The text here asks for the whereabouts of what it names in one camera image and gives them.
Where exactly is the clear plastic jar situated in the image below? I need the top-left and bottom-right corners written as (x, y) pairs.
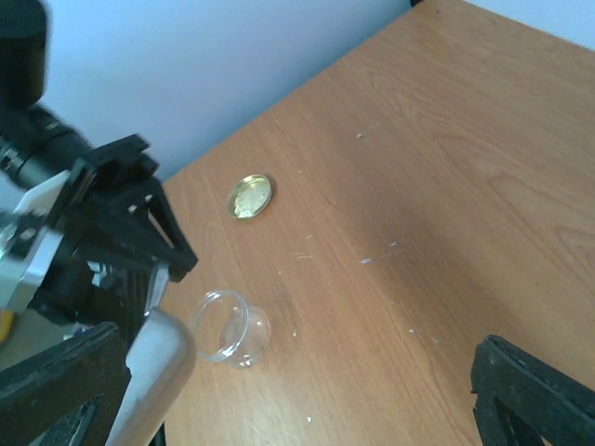
top-left (190, 290), bottom-right (271, 369)

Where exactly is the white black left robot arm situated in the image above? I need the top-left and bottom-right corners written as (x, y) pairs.
top-left (1, 1), bottom-right (197, 338)

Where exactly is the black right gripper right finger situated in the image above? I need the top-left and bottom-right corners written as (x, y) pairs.
top-left (470, 335), bottom-right (594, 445)

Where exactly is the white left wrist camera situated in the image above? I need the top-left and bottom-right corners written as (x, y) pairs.
top-left (1, 170), bottom-right (70, 313)

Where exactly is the gold metal jar lid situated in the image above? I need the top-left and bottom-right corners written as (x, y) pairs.
top-left (226, 174), bottom-right (273, 219)

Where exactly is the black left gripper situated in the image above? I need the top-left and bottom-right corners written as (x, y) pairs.
top-left (27, 133), bottom-right (197, 337)

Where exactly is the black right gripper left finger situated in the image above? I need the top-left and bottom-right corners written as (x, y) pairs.
top-left (1, 322), bottom-right (131, 445)

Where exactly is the silver metal scoop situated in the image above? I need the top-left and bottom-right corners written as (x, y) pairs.
top-left (106, 261), bottom-right (196, 445)

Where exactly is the yellow plastic object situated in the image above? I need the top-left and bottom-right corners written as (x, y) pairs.
top-left (0, 309), bottom-right (15, 344)

